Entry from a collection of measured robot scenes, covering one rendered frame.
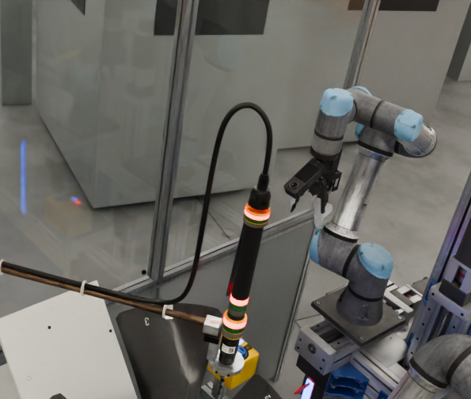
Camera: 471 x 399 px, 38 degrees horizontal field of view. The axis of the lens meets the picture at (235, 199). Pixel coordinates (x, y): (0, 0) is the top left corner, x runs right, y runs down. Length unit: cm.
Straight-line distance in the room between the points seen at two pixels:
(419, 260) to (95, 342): 321
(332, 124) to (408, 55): 416
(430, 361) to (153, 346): 60
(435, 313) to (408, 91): 397
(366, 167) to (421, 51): 381
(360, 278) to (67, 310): 93
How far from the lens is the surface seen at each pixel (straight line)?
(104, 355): 167
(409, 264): 452
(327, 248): 215
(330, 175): 174
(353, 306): 219
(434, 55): 598
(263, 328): 300
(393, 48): 564
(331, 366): 220
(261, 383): 172
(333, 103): 163
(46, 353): 160
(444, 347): 156
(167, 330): 148
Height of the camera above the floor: 241
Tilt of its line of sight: 31 degrees down
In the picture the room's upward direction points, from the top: 10 degrees clockwise
